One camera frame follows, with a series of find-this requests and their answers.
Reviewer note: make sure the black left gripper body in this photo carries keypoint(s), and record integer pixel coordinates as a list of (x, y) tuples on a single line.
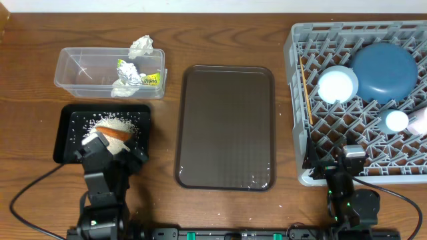
[(127, 163)]

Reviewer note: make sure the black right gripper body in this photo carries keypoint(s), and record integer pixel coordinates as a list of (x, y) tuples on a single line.
[(327, 168)]

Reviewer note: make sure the pile of white rice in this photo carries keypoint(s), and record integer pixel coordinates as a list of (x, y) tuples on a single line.
[(83, 124)]

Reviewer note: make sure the orange carrot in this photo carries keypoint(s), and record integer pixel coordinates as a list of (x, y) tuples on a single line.
[(114, 133)]

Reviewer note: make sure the wooden chopstick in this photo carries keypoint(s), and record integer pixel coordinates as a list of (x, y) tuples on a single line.
[(306, 95)]

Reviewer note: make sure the light blue cup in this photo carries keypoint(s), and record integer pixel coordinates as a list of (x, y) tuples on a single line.
[(392, 121)]

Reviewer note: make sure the light blue bowl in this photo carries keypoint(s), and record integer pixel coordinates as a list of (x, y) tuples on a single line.
[(337, 83)]

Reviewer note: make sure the yellow silver snack wrapper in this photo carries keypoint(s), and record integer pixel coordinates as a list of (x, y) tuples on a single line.
[(128, 74)]

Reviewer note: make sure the dark blue plate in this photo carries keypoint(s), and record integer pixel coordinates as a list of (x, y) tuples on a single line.
[(385, 72)]

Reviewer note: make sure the white paper napkin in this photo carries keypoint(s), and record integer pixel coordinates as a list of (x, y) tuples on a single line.
[(140, 47)]

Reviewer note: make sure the white cup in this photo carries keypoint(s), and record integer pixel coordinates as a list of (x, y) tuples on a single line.
[(417, 125)]

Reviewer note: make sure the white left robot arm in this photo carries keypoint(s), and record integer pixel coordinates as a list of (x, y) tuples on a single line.
[(107, 178)]

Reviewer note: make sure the grey dishwasher rack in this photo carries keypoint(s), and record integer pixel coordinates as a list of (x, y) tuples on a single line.
[(392, 159)]

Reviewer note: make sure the black tray bin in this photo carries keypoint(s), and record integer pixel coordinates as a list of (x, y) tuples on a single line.
[(143, 112)]

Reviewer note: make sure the clear plastic bin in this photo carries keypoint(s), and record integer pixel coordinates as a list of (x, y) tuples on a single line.
[(92, 72)]

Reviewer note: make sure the brown serving tray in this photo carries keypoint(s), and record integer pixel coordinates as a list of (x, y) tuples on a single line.
[(226, 134)]

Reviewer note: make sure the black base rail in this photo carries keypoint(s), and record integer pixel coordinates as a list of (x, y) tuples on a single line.
[(290, 234)]

